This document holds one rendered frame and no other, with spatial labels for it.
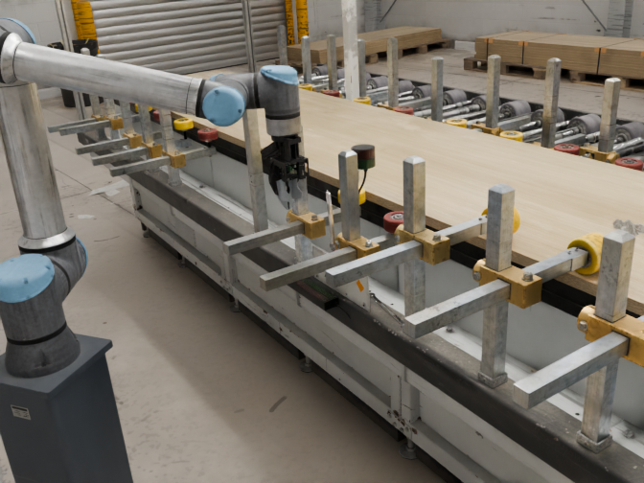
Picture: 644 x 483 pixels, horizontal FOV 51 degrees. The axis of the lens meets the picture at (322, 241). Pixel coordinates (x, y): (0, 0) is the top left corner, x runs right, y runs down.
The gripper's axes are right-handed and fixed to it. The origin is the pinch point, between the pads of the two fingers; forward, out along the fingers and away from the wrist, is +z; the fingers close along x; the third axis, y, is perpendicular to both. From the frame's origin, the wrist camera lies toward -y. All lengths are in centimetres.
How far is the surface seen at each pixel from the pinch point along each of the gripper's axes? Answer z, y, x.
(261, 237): 7.6, -0.7, -8.4
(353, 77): -6, -112, 104
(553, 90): -12, -6, 116
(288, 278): 8.4, 24.3, -14.7
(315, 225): 7.4, 2.8, 7.1
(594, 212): 3, 53, 60
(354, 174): -11.3, 20.5, 8.3
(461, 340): 31, 44, 23
